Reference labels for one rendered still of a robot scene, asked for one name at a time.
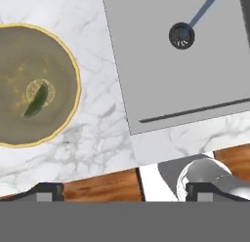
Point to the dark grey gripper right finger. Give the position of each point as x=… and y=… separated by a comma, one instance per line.
x=200, y=190

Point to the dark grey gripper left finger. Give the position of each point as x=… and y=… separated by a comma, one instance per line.
x=49, y=190

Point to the yellow-rimmed olive bowl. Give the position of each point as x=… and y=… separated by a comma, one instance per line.
x=19, y=122

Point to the green lemon wedge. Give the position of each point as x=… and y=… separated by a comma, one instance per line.
x=37, y=102

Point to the grey sink basin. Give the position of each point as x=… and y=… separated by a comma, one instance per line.
x=162, y=86

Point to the black sink drain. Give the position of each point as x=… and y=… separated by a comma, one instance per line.
x=181, y=35

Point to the dark sink faucet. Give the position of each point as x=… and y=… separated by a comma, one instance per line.
x=245, y=15

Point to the grey round shiny object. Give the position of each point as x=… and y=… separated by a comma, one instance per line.
x=208, y=171

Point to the white panel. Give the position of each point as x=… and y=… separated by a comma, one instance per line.
x=156, y=187

